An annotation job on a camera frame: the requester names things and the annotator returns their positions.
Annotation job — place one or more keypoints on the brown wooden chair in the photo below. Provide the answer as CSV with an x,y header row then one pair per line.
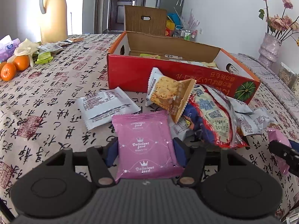
x,y
140,28

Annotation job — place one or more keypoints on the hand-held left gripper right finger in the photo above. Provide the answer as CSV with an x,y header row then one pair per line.
x,y
180,154

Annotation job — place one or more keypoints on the large silver snack packet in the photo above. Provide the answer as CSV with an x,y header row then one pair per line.
x,y
254,122

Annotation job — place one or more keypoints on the white packet with cracker window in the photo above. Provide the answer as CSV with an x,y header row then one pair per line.
x,y
179,129

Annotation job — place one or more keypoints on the floral patterned vase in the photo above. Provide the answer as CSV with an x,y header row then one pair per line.
x,y
295,85

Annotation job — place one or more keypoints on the pale pink dried grass bundle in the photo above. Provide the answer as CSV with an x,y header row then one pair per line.
x,y
190,21

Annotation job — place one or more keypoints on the glass jar with grains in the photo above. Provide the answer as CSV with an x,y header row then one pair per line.
x,y
286,74

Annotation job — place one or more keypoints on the dried pink roses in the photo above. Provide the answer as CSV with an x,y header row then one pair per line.
x,y
280,23

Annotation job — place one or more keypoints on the cream rubber glove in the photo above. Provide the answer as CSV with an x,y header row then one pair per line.
x,y
24,49

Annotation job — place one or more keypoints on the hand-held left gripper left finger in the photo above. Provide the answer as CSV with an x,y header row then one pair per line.
x,y
112,151

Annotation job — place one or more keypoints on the yellow thermos jug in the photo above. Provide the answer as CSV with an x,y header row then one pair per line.
x,y
55,16

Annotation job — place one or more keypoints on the red gift bag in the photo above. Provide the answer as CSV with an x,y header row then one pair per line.
x,y
169,31

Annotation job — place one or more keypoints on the small brown snack packet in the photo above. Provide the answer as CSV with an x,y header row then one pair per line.
x,y
76,39

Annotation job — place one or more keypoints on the small dark snack packet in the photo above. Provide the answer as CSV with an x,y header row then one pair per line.
x,y
65,43

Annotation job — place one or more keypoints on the orange cracker snack packet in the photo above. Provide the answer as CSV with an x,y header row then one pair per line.
x,y
168,93

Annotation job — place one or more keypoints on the small green snack packet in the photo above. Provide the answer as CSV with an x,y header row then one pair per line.
x,y
44,57

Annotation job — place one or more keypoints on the yellow bag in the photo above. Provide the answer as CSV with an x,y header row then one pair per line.
x,y
170,23

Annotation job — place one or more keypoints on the orange fruit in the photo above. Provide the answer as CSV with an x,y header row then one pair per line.
x,y
21,62
8,71
2,65

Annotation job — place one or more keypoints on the red cardboard box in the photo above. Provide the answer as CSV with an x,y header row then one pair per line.
x,y
163,71

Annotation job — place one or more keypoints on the white grey snack packet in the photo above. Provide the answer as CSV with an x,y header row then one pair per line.
x,y
105,107

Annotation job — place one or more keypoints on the pink ribbed vase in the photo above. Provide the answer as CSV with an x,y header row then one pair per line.
x,y
269,47

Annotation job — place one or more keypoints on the blue plastic object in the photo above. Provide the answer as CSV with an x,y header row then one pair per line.
x,y
173,18

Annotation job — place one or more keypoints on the pink snack packet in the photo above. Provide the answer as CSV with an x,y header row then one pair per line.
x,y
144,144
276,134

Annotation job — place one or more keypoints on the dark brown entrance door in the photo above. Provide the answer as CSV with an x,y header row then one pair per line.
x,y
123,11

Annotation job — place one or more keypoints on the small silver snack packet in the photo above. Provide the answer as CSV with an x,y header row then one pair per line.
x,y
240,106

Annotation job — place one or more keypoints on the small white snack packet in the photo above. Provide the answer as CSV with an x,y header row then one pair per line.
x,y
50,47

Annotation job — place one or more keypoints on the purple tissue pack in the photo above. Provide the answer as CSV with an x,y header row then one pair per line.
x,y
8,49

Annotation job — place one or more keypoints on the red blue noodle bag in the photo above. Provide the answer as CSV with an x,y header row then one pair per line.
x,y
217,119

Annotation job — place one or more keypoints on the grey patterned cloth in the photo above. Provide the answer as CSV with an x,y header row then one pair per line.
x,y
275,84

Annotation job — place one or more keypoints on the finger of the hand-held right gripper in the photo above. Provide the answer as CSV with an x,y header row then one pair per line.
x,y
295,145
282,154

